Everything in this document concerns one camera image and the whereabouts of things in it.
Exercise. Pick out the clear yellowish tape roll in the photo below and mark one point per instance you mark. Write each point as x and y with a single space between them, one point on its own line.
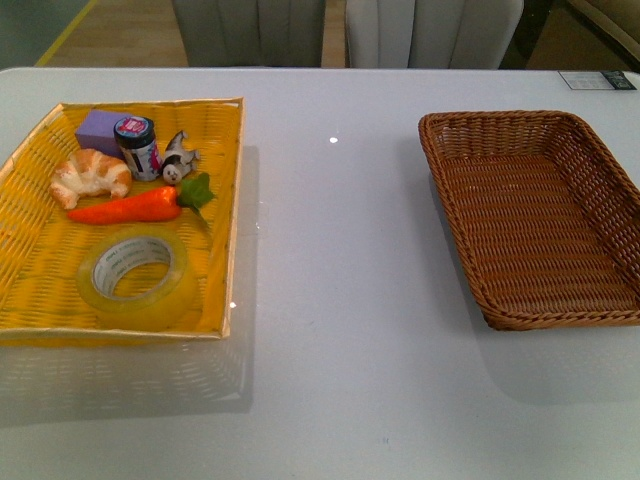
138 278

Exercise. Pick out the yellow woven basket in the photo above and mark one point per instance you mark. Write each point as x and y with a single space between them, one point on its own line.
41 249

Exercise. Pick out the brown wicker basket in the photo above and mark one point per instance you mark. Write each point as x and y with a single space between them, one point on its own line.
544 219

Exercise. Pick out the orange toy carrot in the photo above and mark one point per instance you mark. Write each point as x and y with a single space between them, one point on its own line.
156 205

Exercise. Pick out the small panda figurine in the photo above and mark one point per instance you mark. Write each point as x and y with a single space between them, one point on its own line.
178 162

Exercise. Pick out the dark jar with label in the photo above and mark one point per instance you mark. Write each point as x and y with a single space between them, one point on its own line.
136 138

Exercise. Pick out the right grey chair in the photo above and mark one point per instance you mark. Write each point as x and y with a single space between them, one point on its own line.
430 34

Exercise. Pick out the grey chair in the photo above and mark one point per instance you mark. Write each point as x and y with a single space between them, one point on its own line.
251 33
430 34

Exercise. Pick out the left grey chair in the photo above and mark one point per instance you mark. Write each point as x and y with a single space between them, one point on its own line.
251 33

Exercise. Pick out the toy croissant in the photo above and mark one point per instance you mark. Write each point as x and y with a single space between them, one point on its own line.
89 173

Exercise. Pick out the purple block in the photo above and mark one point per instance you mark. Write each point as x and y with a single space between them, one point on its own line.
96 132

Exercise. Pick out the black white table label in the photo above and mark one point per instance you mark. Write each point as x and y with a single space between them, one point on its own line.
597 80

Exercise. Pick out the brown sofa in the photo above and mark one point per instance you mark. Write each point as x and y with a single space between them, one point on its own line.
576 35

